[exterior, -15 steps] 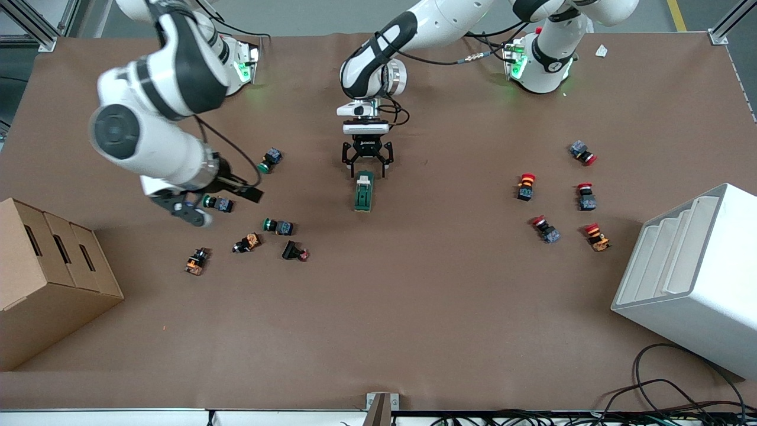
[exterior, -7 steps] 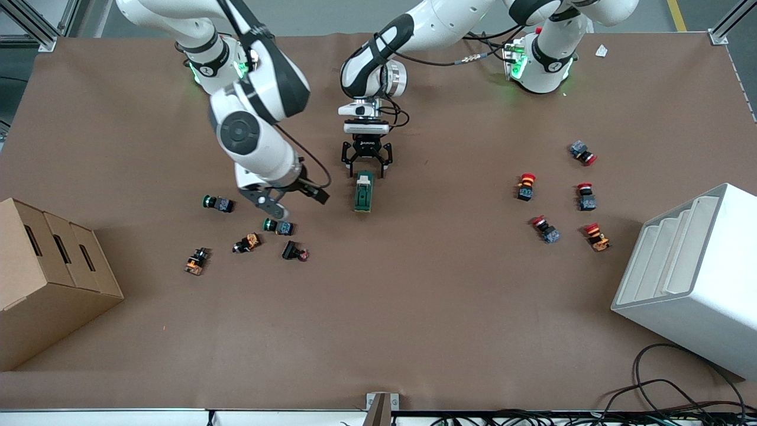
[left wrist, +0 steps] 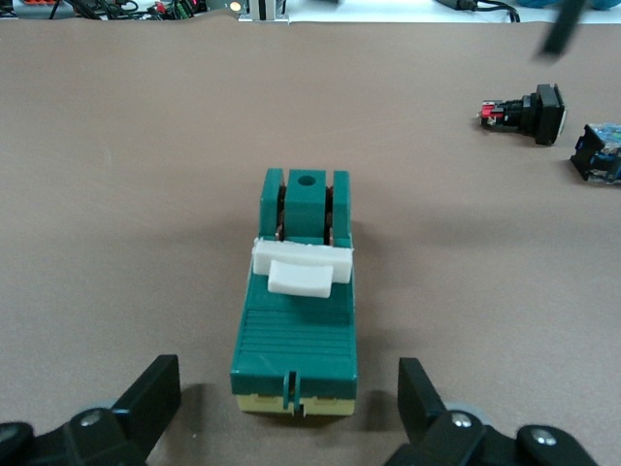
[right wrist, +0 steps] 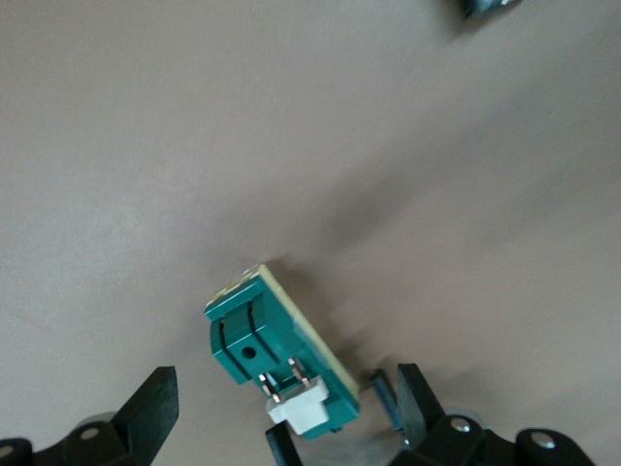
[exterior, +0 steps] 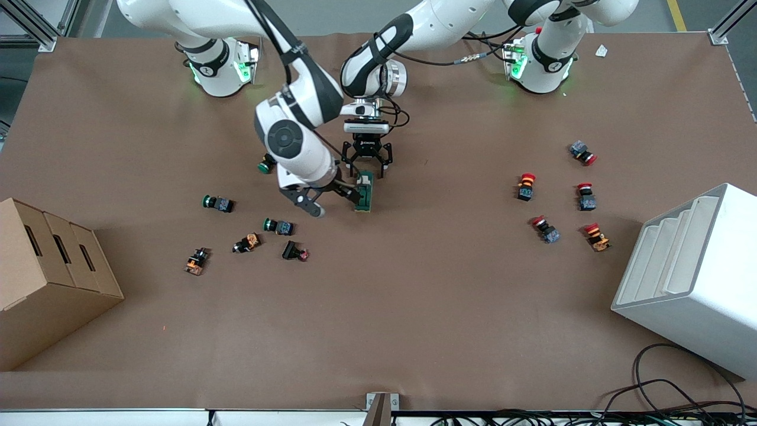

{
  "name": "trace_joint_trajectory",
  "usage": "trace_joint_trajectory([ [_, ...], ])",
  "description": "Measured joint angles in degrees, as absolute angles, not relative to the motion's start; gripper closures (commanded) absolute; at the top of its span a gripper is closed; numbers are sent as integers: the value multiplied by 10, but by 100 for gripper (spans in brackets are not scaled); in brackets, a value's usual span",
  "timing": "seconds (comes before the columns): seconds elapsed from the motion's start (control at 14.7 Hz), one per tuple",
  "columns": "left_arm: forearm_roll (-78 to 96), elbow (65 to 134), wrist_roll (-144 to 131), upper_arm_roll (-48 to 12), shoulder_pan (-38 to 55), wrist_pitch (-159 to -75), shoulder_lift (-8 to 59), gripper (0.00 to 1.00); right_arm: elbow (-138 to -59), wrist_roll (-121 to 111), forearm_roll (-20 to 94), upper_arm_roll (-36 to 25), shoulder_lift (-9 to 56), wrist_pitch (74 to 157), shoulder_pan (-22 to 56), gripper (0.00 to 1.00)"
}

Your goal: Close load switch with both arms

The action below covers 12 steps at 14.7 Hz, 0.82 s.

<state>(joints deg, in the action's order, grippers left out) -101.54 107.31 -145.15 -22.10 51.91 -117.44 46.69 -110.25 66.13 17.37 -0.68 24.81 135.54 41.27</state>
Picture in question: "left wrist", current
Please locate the blue fabric object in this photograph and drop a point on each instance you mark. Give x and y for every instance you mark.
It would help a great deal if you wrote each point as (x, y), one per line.
(538, 3)

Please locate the grey electronics box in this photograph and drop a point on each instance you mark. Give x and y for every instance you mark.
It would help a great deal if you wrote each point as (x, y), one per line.
(36, 8)

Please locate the black square pushbutton red terminals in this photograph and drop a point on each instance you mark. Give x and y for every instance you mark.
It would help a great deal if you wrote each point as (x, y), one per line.
(545, 116)

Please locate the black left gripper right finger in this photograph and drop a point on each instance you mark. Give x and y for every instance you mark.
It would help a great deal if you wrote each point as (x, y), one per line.
(424, 412)

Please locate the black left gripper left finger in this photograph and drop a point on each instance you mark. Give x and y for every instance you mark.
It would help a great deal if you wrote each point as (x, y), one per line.
(145, 403)

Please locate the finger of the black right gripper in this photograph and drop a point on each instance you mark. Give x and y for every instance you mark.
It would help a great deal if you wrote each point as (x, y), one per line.
(560, 29)

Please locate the green pushbutton blue contact block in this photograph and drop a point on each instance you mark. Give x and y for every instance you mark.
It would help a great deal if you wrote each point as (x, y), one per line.
(599, 155)

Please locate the aluminium profile post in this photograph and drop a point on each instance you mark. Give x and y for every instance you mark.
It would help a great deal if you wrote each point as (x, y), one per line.
(264, 9)

